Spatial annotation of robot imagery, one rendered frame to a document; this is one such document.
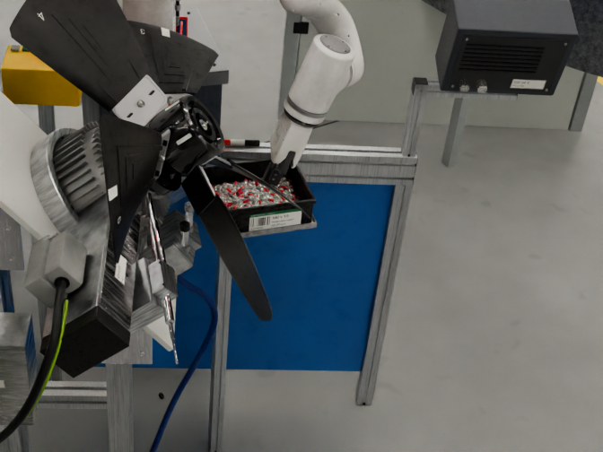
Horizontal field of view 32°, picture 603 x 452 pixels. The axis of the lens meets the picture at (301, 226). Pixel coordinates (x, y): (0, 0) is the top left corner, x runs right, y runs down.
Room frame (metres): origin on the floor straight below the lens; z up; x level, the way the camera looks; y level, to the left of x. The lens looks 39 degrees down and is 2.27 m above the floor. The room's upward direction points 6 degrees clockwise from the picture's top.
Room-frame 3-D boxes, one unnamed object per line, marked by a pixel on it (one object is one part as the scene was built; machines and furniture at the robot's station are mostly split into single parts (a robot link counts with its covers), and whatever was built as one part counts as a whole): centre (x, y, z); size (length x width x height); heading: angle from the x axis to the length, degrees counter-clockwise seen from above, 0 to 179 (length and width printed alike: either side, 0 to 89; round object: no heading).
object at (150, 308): (1.28, 0.28, 1.03); 0.15 x 0.10 x 0.14; 97
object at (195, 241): (1.60, 0.25, 0.91); 0.12 x 0.08 x 0.12; 97
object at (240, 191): (1.85, 0.10, 0.84); 0.19 x 0.14 x 0.04; 112
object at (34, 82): (1.96, 0.59, 1.02); 0.16 x 0.10 x 0.11; 97
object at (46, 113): (1.96, 0.59, 0.92); 0.03 x 0.03 x 0.12; 7
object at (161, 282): (1.29, 0.22, 1.08); 0.07 x 0.04 x 0.06; 18
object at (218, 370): (1.83, 0.17, 0.40); 0.03 x 0.03 x 0.80; 22
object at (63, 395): (1.47, 0.45, 0.56); 0.19 x 0.04 x 0.04; 97
